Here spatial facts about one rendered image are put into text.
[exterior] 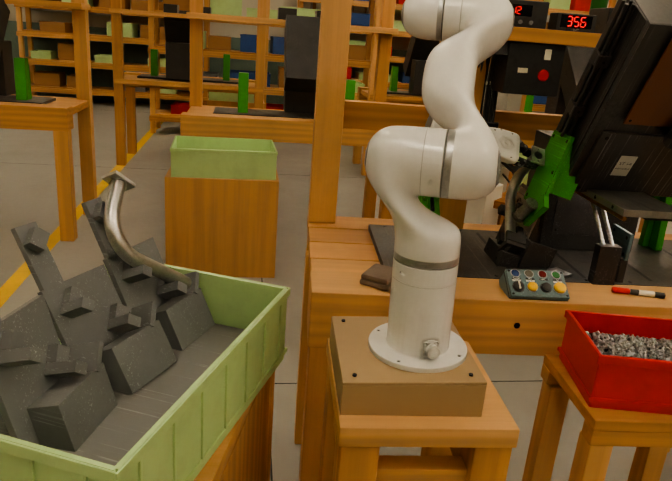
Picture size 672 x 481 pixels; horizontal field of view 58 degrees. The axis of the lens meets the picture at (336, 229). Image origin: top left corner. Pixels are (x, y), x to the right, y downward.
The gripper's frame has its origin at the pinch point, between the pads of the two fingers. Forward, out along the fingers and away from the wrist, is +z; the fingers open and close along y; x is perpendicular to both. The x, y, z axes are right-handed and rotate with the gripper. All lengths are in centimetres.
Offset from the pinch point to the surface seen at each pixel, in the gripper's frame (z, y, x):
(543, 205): 2.6, -16.2, -2.7
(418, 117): -26.4, 23.9, 26.5
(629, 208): 16.6, -20.3, -18.1
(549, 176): 2.9, -7.8, -4.7
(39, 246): -104, -71, -19
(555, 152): 3.0, -1.4, -7.3
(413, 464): -30, -91, -15
